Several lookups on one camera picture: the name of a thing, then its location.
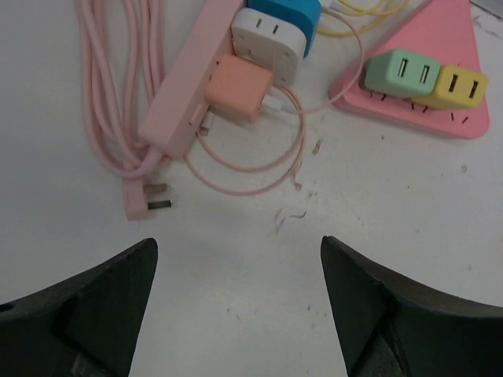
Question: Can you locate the green USB charger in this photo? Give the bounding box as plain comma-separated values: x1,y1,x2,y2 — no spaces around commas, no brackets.
363,49,441,98

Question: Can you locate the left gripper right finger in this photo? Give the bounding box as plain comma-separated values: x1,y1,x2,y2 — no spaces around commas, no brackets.
321,236,502,376

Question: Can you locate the peach USB charger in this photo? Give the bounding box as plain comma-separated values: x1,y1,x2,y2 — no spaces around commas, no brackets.
205,54,274,123

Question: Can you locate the yellow USB charger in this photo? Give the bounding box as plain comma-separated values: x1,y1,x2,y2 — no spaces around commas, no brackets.
411,64,489,110

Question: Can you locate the pink triangular power strip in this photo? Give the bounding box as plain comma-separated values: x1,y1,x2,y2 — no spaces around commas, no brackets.
329,1,490,139

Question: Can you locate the blue plug adapter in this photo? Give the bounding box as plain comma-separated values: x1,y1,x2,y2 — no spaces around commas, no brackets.
247,0,321,57

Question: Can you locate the pink thin charging cable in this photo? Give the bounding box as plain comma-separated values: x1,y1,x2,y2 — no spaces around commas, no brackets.
183,7,365,196

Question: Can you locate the pink long power strip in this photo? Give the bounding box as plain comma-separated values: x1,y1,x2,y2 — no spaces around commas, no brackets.
139,0,245,162

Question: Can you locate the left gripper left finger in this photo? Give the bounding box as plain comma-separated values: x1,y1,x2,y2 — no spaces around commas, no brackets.
1,238,158,376

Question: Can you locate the yellow charging cable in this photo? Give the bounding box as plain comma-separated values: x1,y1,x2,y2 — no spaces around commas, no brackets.
316,0,413,38

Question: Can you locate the white adapter plug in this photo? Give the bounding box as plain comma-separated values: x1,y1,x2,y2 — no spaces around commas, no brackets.
231,8,307,86

